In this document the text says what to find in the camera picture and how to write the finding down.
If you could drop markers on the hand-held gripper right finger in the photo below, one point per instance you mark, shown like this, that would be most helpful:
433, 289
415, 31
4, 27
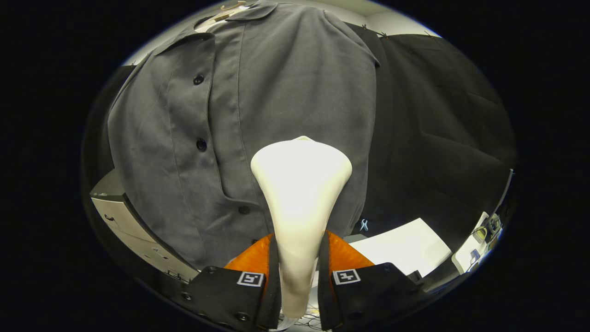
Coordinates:
323, 295

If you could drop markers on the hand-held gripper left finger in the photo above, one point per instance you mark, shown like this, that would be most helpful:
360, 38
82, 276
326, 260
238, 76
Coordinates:
275, 295

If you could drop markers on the grey button shirt clothes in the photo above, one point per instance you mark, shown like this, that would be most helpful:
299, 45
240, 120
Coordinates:
295, 83

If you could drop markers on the pale blue clip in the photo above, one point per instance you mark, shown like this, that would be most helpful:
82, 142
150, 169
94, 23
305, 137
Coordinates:
364, 225

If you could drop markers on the plain white table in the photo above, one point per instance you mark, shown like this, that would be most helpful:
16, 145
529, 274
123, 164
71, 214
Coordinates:
405, 246

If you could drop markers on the grey drawer cabinet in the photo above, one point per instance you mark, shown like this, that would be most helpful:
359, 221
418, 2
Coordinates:
124, 226

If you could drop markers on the black backdrop cloth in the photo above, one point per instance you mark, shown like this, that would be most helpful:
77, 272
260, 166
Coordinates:
438, 138

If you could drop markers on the thin black stand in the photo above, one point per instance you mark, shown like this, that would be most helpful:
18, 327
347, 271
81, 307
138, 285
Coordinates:
506, 189

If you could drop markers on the row of black cloth clips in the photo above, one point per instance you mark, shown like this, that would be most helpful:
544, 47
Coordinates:
382, 34

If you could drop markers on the white mannequin torso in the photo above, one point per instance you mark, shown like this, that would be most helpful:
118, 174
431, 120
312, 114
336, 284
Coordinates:
221, 16

